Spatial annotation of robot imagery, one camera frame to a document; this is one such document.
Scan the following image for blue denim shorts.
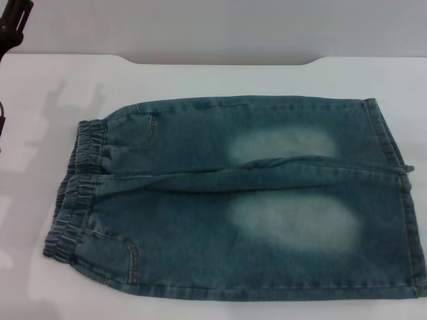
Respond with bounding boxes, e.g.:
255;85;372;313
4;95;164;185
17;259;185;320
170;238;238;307
41;96;422;299

